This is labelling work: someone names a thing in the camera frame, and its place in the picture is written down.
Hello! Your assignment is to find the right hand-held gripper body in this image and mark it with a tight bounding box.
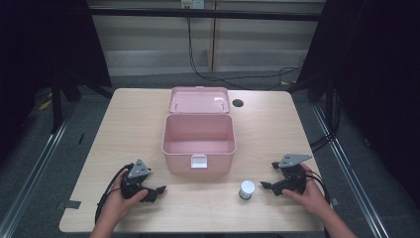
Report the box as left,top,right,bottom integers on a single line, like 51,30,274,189
272,153,313,196

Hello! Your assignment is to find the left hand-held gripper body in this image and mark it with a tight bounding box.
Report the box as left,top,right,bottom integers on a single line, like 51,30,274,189
120,158,154,201

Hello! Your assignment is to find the person's right hand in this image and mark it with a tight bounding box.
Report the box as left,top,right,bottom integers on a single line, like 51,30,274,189
281,163,332,216

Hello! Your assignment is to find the person's left hand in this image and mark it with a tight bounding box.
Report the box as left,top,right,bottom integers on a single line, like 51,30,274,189
98,168,150,230

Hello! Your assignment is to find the pink plastic storage box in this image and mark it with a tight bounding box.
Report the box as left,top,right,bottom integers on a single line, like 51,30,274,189
160,85,238,177

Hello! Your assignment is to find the grey tape strip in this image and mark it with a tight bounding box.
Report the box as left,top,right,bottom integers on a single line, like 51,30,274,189
56,199,82,210

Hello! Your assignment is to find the yellow floor tape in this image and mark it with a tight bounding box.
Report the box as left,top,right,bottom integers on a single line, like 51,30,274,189
38,98,53,112

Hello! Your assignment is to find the dark curtain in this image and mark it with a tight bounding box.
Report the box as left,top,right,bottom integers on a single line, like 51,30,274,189
296,0,420,209
0,0,113,167

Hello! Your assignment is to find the black horizontal metal bar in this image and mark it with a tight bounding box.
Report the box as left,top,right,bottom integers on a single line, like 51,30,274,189
88,7,324,23

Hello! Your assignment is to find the right hand-held gripper cable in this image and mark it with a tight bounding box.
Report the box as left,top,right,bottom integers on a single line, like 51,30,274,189
305,169,332,204

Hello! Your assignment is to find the metal floor rail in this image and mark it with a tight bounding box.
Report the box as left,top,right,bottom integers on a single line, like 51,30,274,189
0,108,75,238
311,104,392,238

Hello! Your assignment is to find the black floor cable bundle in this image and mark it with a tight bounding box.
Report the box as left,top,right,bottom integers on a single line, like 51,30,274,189
308,86,343,154

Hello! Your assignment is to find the long black wall cable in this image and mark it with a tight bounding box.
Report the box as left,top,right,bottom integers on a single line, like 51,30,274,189
186,15,303,91

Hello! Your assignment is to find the white wall power outlet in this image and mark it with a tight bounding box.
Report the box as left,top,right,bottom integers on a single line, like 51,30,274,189
179,0,206,10

